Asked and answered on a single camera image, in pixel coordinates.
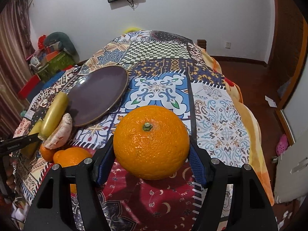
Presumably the green storage box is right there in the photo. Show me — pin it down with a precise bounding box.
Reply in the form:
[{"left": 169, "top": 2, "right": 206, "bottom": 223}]
[{"left": 36, "top": 51, "right": 75, "bottom": 82}]

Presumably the small mandarin orange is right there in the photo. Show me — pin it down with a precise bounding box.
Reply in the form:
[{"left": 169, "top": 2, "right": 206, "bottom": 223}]
[
  {"left": 39, "top": 144, "right": 57, "bottom": 163},
  {"left": 53, "top": 146, "right": 93, "bottom": 194}
]

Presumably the yellow fuzzy cushion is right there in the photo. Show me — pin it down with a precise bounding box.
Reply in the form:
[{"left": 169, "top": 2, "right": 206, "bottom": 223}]
[{"left": 124, "top": 27, "right": 141, "bottom": 34}]

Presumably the white wall socket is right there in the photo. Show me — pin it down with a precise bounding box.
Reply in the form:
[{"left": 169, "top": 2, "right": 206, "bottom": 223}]
[{"left": 225, "top": 42, "right": 231, "bottom": 49}]

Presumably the dark purple plate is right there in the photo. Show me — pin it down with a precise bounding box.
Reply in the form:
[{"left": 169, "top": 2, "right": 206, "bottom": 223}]
[{"left": 68, "top": 66, "right": 129, "bottom": 127}]

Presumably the pink slipper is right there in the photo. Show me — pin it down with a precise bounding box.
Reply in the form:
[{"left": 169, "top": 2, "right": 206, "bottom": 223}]
[{"left": 276, "top": 134, "right": 289, "bottom": 156}]

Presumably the large orange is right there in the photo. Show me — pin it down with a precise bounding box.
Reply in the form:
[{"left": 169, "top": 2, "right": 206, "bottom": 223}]
[{"left": 113, "top": 105, "right": 189, "bottom": 180}]

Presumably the orange yellow blanket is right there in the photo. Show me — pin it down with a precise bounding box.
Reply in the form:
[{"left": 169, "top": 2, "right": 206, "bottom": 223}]
[{"left": 199, "top": 47, "right": 276, "bottom": 206}]

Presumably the red flat box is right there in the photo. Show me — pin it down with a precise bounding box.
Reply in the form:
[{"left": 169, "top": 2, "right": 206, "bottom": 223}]
[{"left": 17, "top": 74, "right": 41, "bottom": 100}]

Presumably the teal plush toy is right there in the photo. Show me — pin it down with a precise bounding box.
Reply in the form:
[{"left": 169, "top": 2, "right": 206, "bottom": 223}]
[{"left": 43, "top": 32, "right": 80, "bottom": 63}]

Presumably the peeled pomelo segment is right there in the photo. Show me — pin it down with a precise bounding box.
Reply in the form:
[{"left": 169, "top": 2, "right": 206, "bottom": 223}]
[{"left": 43, "top": 113, "right": 73, "bottom": 150}]

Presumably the striped brown curtain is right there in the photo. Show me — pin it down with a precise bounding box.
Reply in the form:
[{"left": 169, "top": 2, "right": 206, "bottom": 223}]
[{"left": 1, "top": 0, "right": 34, "bottom": 138}]

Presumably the patchwork patterned tablecloth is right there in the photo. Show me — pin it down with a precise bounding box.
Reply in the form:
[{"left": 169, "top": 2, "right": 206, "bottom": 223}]
[{"left": 11, "top": 30, "right": 251, "bottom": 231}]

